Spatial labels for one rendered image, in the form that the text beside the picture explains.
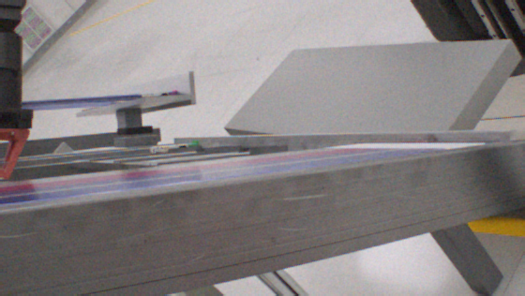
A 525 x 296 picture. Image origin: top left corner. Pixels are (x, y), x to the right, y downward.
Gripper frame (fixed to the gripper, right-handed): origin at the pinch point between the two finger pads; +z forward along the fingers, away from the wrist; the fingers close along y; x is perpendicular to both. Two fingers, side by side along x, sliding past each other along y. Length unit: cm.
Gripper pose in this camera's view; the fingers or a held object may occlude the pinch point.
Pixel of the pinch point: (1, 176)
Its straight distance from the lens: 97.7
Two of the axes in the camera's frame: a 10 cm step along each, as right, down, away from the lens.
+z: 0.1, 10.0, -0.2
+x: 8.0, 0.1, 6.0
